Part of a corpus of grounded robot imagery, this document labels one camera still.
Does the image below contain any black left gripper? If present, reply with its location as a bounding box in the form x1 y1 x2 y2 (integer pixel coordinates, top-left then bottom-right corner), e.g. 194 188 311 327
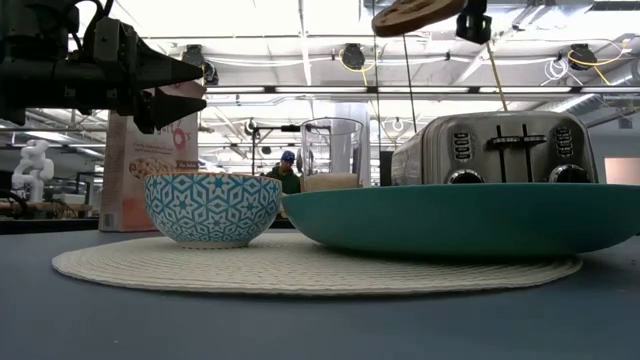
49 19 208 134

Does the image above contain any pink cereal box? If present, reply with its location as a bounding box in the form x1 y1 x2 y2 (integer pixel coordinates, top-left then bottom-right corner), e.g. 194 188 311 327
98 82 207 234

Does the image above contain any blue patterned bowl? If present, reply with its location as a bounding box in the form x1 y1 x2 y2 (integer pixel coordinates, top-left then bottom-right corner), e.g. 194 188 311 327
143 172 284 250

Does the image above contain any silver four-slot toaster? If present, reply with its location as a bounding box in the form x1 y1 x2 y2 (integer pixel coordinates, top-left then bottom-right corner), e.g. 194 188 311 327
390 110 600 187

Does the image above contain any person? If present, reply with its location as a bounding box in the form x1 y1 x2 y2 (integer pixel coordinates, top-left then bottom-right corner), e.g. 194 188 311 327
264 149 302 195

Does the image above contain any white robot figure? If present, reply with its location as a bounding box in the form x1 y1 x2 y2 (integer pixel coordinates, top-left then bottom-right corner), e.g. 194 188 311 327
10 138 55 204

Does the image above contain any wooden workbench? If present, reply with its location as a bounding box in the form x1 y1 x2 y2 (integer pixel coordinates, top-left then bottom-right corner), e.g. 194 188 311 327
0 199 96 220

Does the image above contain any clear glass with milk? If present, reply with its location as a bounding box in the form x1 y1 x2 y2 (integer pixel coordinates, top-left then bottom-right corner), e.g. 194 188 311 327
299 117 365 194

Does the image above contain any green round plate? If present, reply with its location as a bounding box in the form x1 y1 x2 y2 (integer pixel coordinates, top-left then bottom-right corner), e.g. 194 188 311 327
280 183 640 260

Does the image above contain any white round woven placemat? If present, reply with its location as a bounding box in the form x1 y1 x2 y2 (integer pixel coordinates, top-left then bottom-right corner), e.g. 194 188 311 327
51 232 584 296

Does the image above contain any black ceiling cable reel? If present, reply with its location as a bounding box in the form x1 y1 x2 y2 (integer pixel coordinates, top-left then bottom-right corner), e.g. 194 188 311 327
568 43 594 71
342 43 366 71
182 44 220 86

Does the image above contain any yellow hanging cable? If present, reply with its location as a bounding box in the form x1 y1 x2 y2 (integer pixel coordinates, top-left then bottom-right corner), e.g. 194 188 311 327
486 42 509 112

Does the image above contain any black toaster power cable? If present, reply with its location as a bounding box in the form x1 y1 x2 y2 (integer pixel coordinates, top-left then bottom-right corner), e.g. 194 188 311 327
401 33 418 120

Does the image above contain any black camera stand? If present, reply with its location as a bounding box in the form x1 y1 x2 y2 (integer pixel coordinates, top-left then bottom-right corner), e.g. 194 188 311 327
248 118 301 176

